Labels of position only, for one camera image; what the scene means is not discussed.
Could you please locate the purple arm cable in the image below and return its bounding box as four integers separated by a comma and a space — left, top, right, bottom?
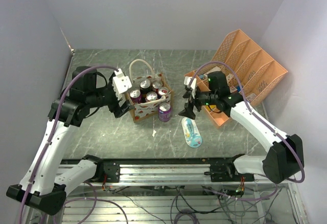
189, 60, 306, 201
18, 64, 128, 224

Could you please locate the red cola can in bag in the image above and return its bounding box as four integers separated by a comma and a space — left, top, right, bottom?
151, 80, 162, 93

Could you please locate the orange plastic desk organizer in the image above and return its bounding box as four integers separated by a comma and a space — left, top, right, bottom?
196, 29, 288, 127

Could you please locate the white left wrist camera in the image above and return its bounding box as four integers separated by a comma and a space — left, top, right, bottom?
112, 69, 132, 101

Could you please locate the red cola can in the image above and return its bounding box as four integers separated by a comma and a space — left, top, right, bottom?
151, 80, 162, 93
145, 92, 158, 104

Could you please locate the blue correction tape package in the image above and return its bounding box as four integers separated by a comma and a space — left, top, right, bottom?
181, 117, 202, 148

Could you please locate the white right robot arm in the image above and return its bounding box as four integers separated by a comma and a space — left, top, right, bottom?
179, 71, 305, 184

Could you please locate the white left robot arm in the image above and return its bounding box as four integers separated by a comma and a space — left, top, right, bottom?
6, 65, 133, 216

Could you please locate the purple Fanta can front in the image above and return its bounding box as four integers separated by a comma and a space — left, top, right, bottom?
129, 88, 142, 104

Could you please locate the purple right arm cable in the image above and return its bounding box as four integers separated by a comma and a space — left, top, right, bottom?
189, 60, 306, 201

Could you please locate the black yellow beverage can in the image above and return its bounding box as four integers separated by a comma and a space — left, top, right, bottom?
139, 79, 151, 98

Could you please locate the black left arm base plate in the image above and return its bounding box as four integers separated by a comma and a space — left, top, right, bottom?
88, 158, 121, 183

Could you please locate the blue Red Bull can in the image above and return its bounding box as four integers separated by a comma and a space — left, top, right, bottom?
158, 86, 170, 98

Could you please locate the purple fanta can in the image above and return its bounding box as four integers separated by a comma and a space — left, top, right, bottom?
129, 88, 142, 104
158, 102, 171, 122

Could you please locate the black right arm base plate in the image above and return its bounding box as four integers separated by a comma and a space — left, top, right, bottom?
204, 153, 254, 182

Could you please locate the aluminium mounting rail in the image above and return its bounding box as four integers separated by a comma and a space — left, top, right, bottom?
58, 163, 264, 186

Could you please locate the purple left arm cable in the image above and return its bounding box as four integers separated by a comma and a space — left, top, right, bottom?
18, 64, 128, 224

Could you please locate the watermelon canvas bag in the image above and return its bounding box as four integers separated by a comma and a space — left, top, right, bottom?
125, 59, 173, 123

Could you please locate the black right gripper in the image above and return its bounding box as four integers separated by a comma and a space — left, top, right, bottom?
178, 85, 217, 119

